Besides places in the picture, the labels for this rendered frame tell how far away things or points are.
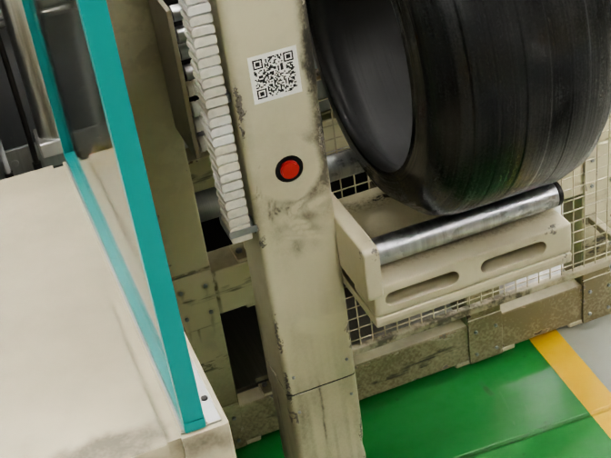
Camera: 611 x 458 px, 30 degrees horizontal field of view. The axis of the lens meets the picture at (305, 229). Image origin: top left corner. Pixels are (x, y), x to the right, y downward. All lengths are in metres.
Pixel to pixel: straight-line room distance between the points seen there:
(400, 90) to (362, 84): 0.07
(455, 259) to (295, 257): 0.26
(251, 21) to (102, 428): 0.77
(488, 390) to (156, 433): 1.94
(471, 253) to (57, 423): 0.96
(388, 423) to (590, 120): 1.31
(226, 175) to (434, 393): 1.30
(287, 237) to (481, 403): 1.16
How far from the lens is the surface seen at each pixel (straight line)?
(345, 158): 2.03
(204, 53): 1.63
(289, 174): 1.74
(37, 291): 1.22
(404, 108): 2.08
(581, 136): 1.71
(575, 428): 2.79
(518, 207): 1.88
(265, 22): 1.63
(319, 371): 1.98
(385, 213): 2.08
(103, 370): 1.09
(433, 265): 1.83
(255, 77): 1.66
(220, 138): 1.69
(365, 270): 1.75
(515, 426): 2.79
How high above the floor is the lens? 1.94
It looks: 33 degrees down
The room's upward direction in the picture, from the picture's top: 9 degrees counter-clockwise
